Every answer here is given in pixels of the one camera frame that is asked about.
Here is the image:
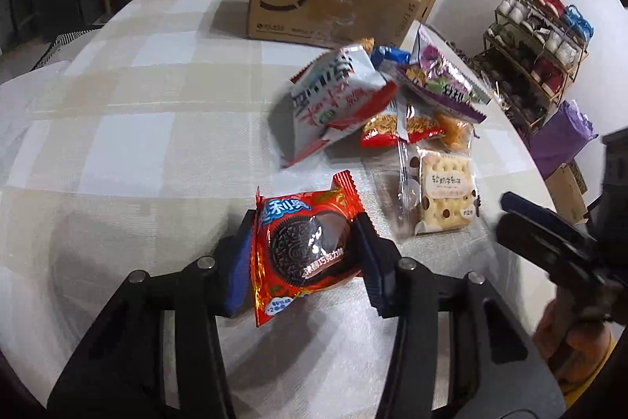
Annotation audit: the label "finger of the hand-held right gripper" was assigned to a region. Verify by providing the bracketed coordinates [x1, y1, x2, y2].
[499, 191, 580, 243]
[495, 212, 597, 275]

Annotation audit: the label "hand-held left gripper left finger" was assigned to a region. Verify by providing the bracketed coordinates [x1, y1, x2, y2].
[46, 209, 258, 419]

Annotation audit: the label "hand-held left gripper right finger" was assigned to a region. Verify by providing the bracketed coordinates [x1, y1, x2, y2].
[351, 212, 570, 419]

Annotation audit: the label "red chocolate cookie packet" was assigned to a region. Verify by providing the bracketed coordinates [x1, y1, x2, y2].
[250, 171, 366, 328]

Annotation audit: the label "orange bread packet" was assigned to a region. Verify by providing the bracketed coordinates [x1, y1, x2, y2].
[434, 112, 479, 155]

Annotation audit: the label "red noodle snack packet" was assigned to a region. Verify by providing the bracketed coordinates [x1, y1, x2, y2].
[360, 97, 447, 150]

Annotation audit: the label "small cardboard box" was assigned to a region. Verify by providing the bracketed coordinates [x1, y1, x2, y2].
[544, 161, 590, 223]

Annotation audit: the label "white cracker packet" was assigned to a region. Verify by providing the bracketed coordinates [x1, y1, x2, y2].
[412, 149, 482, 237]

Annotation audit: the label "clear dotted snack packet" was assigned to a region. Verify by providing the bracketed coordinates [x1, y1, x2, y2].
[395, 139, 425, 228]

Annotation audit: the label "metal shoe rack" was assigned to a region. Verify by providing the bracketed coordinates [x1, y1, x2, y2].
[471, 0, 590, 132]

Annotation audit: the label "purple snack bag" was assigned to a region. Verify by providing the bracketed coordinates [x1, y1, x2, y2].
[385, 24, 492, 124]

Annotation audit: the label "checked tablecloth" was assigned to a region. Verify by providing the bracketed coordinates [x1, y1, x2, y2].
[0, 0, 560, 419]

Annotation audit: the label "rows of shoes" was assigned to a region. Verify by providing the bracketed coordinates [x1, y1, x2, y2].
[478, 0, 594, 125]

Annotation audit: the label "white and red snack bag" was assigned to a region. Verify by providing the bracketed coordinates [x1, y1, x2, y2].
[279, 46, 399, 169]

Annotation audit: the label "blue cookie packet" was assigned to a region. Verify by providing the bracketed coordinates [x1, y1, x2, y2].
[370, 46, 413, 69]

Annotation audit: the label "black and white patterned rug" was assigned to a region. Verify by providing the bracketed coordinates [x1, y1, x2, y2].
[29, 27, 105, 72]

